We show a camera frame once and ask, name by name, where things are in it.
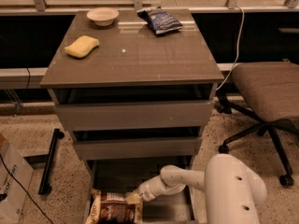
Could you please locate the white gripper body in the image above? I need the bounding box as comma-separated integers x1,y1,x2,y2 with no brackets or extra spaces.
137,175,168,202

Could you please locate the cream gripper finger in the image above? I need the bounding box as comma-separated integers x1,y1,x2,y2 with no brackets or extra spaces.
125,192,142,204

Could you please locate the brown chip bag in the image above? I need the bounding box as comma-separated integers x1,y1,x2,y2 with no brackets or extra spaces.
84,189,143,224

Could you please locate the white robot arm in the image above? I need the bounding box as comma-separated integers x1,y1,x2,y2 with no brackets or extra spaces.
125,154,267,224

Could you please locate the bottom grey drawer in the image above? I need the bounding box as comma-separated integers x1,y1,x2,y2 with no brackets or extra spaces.
91,156,198,224

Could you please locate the grey drawer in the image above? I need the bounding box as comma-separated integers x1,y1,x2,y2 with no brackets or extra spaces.
73,137,202,160
55,101,214,132
91,156,198,224

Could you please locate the middle grey drawer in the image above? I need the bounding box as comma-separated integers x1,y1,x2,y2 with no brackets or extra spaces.
73,137,202,160

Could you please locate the top grey drawer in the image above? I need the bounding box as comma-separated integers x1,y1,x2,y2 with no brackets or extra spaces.
55,101,214,132

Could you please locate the grey drawer cabinet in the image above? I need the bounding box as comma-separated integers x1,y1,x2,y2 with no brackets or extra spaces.
39,8,225,173

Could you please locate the blue chip bag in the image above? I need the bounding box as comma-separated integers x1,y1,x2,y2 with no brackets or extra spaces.
137,7,183,35

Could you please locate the black bar on floor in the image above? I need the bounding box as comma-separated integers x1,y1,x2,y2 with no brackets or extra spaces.
38,129,64,195

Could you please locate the white cardboard box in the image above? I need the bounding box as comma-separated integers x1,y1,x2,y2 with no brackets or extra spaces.
0,134,34,224

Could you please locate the yellow sponge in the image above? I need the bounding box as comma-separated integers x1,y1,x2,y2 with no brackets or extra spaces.
64,35,99,59

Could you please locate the grey office chair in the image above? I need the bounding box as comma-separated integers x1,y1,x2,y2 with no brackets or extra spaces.
216,62,299,187

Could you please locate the white bowl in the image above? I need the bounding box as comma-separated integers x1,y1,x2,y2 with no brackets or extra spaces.
87,7,119,27

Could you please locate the black cable on floor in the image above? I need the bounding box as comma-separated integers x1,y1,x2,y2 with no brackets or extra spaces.
0,152,56,224

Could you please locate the white cable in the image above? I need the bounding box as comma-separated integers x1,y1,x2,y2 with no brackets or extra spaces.
216,6,247,92

